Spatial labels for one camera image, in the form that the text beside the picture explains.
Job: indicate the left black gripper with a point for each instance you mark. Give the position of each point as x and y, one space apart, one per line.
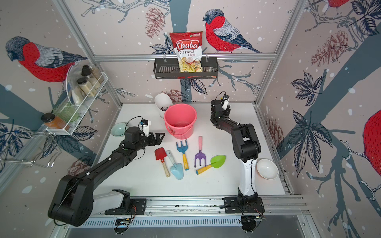
153 142

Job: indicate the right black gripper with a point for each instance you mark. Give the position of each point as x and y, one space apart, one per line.
225 113

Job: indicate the red toy shovel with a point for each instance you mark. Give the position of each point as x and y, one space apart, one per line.
160 154

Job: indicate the blue toy rake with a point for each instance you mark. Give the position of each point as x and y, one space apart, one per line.
182 147

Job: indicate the light blue toy trowel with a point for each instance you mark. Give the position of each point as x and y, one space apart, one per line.
177 168

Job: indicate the purple toy fork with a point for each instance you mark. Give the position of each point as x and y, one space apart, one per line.
200 157

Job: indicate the green toy spade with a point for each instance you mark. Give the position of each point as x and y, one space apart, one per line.
216 162

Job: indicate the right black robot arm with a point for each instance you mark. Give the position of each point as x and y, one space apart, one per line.
246 147

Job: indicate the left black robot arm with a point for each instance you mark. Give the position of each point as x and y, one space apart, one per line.
73 200

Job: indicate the pink plastic bucket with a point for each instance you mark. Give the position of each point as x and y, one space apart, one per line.
179 120

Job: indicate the light green bowl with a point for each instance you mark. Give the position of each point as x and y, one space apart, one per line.
119 129

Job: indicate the white slanted cup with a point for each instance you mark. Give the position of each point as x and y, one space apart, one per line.
162 102

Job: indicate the white bowl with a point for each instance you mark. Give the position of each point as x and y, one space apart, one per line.
267 169

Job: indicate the Chuba cassava chips bag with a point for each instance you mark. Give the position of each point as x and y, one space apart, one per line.
188 48

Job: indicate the black lid spice jar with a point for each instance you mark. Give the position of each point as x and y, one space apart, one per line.
86 87
93 75

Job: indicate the green glass bowl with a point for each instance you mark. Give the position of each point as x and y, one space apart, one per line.
66 111

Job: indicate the orange sauce jar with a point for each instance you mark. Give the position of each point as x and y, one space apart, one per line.
54 122

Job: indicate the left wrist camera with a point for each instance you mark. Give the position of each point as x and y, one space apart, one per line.
145 124

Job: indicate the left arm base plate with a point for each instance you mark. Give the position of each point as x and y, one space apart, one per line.
129 207

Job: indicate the black wall basket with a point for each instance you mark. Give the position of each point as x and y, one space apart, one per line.
169 69

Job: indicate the white wire wall shelf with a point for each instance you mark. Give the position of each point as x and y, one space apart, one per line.
76 96

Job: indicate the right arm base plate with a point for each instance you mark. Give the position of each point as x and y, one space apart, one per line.
232 205

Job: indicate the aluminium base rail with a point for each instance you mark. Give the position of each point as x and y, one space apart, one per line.
198 205

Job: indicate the chrome wire rack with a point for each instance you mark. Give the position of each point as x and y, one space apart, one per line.
29 148

